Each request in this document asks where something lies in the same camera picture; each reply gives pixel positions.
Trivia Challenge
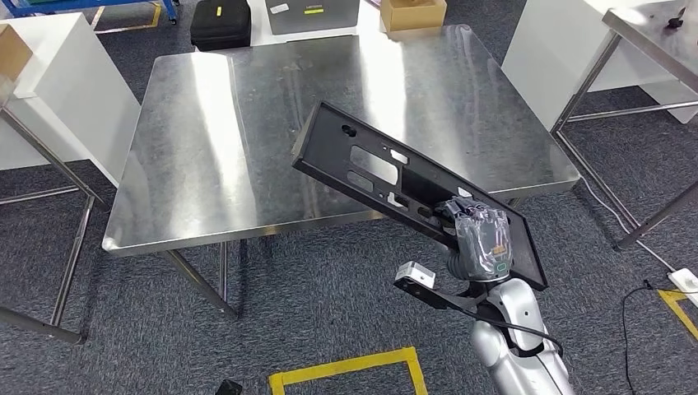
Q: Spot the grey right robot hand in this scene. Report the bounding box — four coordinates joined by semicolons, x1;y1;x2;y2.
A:
433;197;514;283

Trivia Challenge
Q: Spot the black plastic panel part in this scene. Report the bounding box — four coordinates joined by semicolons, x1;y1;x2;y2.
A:
290;100;549;291

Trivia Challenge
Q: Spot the yellow floor tape rectangle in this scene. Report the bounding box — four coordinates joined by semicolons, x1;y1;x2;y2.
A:
657;287;698;343
267;346;430;395

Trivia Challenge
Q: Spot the white cabinet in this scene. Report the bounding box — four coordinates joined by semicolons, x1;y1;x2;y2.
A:
0;12;142;188
500;0;698;133

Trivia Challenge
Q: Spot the white power strip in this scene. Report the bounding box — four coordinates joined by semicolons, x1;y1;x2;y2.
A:
667;267;698;308

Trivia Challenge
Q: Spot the brown cardboard box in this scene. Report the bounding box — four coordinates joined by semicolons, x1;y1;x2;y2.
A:
0;23;35;84
379;0;449;34

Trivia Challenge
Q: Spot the grey equipment case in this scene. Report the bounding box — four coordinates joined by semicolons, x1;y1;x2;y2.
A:
264;0;362;36

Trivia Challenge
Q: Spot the small black object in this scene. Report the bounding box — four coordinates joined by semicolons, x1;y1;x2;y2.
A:
665;5;688;30

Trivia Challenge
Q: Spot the black carry case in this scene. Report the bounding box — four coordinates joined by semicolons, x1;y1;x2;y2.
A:
188;0;254;53

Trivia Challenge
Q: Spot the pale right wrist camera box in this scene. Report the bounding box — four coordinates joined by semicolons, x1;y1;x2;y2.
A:
395;261;437;290

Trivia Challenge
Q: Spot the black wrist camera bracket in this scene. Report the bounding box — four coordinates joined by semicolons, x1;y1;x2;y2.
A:
393;277;492;314

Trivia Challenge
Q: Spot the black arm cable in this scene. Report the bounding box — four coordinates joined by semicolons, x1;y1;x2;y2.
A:
463;308;565;358

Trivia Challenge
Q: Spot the white floor cable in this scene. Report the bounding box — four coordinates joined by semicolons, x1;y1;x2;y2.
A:
576;174;679;274

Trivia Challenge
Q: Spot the black floor cable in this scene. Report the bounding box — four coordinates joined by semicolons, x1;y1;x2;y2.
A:
621;279;655;395

